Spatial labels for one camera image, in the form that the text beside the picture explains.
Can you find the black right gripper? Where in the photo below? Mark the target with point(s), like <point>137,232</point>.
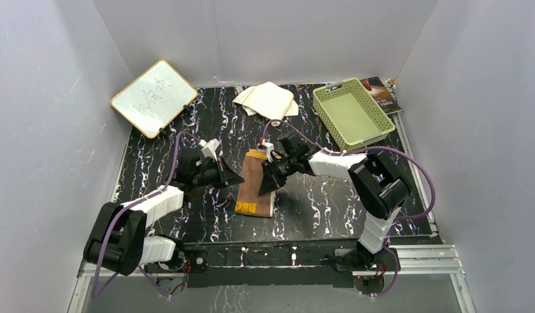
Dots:
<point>271,180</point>

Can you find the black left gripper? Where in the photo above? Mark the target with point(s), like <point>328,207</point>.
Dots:
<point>226,175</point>

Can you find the yellow brown bear towel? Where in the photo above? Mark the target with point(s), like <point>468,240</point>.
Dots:
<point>249,202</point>

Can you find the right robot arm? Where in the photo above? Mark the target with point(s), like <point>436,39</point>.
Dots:
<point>381,186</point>

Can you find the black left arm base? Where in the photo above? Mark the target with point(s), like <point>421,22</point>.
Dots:
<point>184,262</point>

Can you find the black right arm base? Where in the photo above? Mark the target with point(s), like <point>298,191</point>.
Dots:
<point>374,274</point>

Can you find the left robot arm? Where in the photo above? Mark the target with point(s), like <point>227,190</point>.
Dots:
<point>118,240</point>

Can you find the crumpled white cloth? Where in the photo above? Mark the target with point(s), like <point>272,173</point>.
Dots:
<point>269,101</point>

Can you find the green perforated plastic basket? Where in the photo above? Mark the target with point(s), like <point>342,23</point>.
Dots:
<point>351,115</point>

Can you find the dark book with red cover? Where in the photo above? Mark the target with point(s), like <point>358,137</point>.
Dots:
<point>382,94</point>

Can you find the white board with wooden frame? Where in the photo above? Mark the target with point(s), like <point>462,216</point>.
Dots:
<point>154,99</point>

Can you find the aluminium front rail frame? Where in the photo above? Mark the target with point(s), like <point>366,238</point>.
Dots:
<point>305,262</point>

